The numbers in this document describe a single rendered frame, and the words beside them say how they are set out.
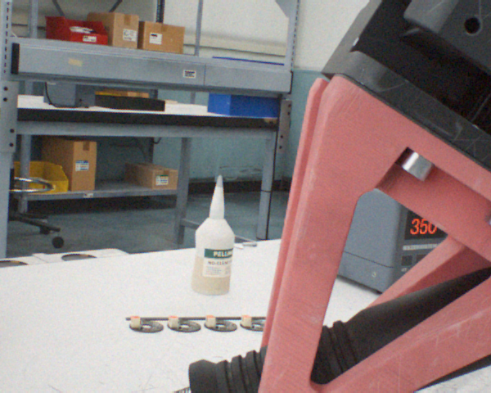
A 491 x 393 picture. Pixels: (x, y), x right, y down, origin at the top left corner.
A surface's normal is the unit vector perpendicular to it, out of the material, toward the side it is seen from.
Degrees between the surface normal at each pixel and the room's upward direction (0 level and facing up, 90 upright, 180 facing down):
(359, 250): 90
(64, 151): 92
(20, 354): 0
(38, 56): 90
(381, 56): 90
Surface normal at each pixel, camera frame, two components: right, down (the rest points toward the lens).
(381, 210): -0.83, 0.01
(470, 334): -0.21, 0.44
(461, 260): 0.01, 0.11
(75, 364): 0.10, -0.98
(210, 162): 0.68, 0.18
